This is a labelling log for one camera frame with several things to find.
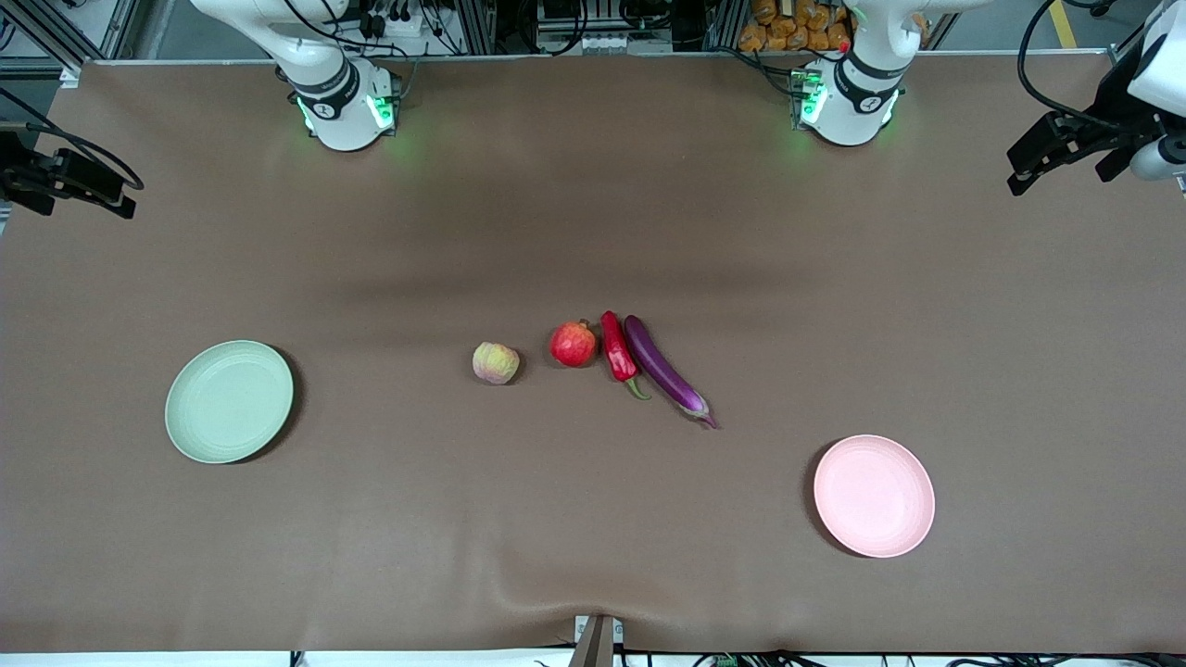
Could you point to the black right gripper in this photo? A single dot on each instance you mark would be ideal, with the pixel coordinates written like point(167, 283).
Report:
point(20, 173)

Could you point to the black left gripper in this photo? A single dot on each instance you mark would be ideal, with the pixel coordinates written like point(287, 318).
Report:
point(1108, 131)

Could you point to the pale yellow-pink peach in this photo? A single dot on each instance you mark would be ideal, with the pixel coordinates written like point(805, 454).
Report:
point(496, 363)

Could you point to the long purple eggplant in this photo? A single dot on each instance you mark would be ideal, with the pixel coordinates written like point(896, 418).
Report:
point(658, 366)

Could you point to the red chili pepper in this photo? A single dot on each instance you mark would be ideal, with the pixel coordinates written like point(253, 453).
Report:
point(616, 352)

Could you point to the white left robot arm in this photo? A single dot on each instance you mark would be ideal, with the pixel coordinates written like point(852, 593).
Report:
point(848, 111)

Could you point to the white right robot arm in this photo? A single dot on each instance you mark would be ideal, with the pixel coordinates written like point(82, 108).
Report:
point(338, 111)

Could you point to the light green round plate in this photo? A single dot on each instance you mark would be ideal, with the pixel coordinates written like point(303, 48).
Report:
point(227, 401)

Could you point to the bag of orange bread rolls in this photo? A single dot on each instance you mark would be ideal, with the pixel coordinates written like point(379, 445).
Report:
point(797, 32)

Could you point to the white power strip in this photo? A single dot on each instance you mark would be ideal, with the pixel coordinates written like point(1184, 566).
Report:
point(394, 23)

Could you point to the pink round plate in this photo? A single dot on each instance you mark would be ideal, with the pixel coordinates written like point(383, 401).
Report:
point(874, 496)

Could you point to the dark electronics rack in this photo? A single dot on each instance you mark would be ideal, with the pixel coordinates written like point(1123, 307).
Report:
point(593, 23)

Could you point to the red pomegranate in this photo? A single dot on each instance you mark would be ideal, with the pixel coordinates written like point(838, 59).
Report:
point(574, 345)

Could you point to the brown table cover mat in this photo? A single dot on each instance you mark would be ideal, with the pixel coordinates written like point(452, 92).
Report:
point(593, 519)

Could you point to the aluminium frame strut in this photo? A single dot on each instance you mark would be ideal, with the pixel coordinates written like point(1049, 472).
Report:
point(56, 32)

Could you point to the metal bracket at table edge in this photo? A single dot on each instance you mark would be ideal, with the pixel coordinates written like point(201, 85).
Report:
point(598, 644)

